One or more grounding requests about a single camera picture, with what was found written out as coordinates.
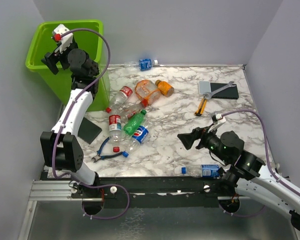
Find blue bottle cap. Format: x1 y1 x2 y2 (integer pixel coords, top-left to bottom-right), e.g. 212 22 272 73
122 151 129 158

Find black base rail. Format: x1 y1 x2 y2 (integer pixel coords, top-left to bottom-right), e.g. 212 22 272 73
41 171 240 210

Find red bottle cap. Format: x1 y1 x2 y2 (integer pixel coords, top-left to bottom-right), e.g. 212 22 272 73
113 146 120 153

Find black foam block right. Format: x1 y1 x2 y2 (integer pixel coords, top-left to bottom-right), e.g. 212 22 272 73
210 83 239 100

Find orange juice bottle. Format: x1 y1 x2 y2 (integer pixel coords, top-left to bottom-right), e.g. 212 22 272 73
155 80 174 97

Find black foam block left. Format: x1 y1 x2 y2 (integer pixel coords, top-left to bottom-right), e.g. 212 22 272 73
78 117 102 144

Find blue label bottle front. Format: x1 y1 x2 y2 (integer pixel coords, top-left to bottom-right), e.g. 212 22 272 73
181 164 220 178

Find silver wrench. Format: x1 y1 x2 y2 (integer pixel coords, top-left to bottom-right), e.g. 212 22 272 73
203 81 236 99

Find pepsi bottle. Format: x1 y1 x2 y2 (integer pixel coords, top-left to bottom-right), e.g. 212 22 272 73
124 123 150 155

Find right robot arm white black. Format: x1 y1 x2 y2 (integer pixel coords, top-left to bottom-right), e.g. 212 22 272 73
177 127 300 231

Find blue handled pliers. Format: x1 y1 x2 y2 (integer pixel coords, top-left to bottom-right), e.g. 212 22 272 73
91 137 122 163

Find yellow black utility knife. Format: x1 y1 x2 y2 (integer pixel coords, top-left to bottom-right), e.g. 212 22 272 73
194 98 207 117

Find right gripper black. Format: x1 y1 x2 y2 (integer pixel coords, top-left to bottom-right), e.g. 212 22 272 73
177 122 230 163

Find grey rectangular plate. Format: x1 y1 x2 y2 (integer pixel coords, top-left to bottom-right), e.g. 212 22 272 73
198 80 211 95

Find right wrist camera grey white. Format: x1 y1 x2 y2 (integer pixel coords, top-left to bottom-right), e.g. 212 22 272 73
208 112 226 133

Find green plastic bottle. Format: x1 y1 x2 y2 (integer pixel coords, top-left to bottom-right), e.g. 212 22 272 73
123 109 147 136

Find black foam block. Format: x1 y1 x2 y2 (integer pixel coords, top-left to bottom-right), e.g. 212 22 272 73
210 83 239 100
78 117 102 144

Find green plastic bin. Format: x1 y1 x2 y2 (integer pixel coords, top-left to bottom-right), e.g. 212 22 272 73
25 19 107 104

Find red white label bottle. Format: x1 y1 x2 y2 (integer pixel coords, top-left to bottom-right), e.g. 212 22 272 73
109 114 122 147

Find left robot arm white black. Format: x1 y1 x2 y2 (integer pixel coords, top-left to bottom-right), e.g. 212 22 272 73
40 41 100 197

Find crushed orange label bottle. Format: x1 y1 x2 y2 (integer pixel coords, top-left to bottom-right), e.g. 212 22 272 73
135 79 161 107

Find red label clear bottle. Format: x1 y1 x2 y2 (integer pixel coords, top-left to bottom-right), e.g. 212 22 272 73
106 85 133 113

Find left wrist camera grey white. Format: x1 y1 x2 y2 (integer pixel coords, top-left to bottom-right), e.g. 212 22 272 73
52 24 73 53

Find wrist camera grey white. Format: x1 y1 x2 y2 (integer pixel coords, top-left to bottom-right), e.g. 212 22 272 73
208 112 226 133
52 24 73 53

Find blue label bottle by wall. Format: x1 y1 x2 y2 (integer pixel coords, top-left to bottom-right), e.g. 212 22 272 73
124 58 158 72

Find blue label bottle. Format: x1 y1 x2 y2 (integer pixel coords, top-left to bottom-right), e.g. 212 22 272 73
124 58 158 72
181 164 220 178

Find small red label bottle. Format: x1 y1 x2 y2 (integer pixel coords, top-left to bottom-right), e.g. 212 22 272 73
121 102 146 122

